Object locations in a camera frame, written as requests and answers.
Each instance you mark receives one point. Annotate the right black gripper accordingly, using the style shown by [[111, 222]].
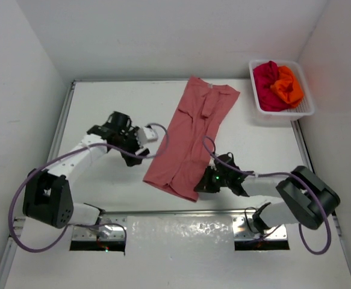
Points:
[[211, 179]]

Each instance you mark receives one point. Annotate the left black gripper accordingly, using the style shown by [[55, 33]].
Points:
[[133, 149]]

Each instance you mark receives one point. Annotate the salmon pink t shirt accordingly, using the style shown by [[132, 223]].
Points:
[[201, 110]]

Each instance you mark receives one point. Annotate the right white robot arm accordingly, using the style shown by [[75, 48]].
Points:
[[304, 195]]

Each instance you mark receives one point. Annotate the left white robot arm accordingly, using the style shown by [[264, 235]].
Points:
[[49, 196]]

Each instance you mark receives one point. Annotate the white foam front board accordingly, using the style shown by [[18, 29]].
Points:
[[181, 252]]

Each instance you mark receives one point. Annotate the white plastic basket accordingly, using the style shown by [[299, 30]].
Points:
[[306, 107]]

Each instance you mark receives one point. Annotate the orange crumpled t shirt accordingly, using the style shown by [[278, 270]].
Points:
[[287, 87]]

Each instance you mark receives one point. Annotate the magenta crumpled t shirt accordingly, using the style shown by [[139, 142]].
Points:
[[266, 75]]

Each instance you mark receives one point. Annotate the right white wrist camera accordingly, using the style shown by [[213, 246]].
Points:
[[213, 164]]

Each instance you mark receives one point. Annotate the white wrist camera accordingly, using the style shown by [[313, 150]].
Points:
[[213, 164], [147, 135]]

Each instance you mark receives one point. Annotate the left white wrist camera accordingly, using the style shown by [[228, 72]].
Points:
[[147, 135]]

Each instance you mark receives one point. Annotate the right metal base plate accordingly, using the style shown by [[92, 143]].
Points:
[[242, 232]]

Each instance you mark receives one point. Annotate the metal base plate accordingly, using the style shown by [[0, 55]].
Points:
[[242, 232], [102, 232]]

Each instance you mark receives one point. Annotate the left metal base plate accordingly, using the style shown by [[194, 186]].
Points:
[[102, 232]]

